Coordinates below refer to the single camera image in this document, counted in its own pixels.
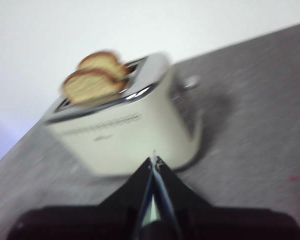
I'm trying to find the cream toaster with chrome top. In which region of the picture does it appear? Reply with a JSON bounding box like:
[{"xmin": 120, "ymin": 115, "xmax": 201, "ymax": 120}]
[{"xmin": 43, "ymin": 51, "xmax": 203, "ymax": 179}]

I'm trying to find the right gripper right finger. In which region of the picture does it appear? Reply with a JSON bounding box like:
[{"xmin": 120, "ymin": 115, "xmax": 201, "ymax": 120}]
[{"xmin": 154, "ymin": 156, "xmax": 300, "ymax": 240}]

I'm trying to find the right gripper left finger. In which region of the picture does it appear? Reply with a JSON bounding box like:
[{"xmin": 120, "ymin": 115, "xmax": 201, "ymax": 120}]
[{"xmin": 6, "ymin": 156, "xmax": 154, "ymax": 240}]

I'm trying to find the toasted bread slice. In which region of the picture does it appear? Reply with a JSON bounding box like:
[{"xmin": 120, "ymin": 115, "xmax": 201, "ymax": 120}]
[
  {"xmin": 61, "ymin": 67, "xmax": 129, "ymax": 105},
  {"xmin": 77, "ymin": 51, "xmax": 131, "ymax": 80}
]

